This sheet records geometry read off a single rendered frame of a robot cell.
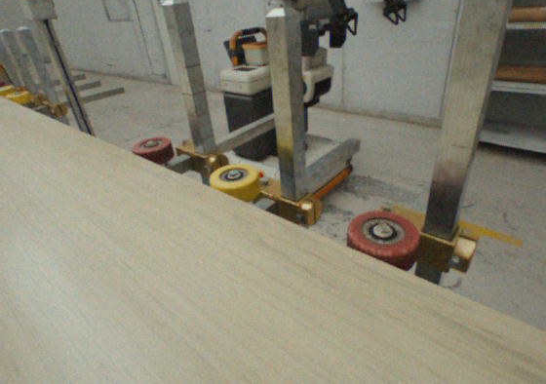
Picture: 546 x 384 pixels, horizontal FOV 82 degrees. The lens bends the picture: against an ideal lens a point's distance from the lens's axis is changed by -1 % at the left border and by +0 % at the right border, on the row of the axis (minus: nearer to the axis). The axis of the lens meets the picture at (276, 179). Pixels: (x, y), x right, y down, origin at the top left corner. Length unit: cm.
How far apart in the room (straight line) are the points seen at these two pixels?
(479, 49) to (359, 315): 27
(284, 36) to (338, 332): 37
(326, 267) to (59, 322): 26
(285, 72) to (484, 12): 25
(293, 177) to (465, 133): 27
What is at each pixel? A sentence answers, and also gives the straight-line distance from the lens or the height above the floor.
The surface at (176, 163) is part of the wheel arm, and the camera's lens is 74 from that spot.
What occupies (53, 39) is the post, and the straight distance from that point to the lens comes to 134.
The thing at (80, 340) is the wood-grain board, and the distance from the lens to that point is 36.
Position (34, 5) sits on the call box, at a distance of 133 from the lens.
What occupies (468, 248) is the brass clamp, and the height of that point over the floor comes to 85.
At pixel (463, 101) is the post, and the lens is 39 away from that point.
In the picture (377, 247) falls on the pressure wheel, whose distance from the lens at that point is 37.
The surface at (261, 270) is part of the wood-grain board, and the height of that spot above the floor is 90.
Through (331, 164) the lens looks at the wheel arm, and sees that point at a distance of 74.
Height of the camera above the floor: 115
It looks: 30 degrees down
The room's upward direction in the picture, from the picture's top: 5 degrees counter-clockwise
